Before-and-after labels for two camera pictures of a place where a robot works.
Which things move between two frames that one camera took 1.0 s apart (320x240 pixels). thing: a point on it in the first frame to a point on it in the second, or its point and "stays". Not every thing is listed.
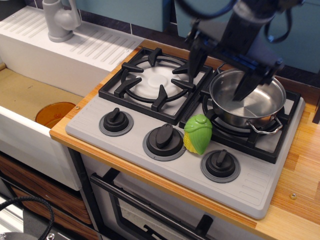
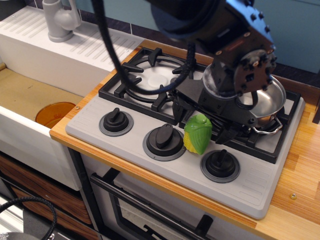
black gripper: (246, 24) to (189, 90)
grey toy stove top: (230, 175) stays
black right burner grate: (268, 146) stays
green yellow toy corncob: (198, 130) stays
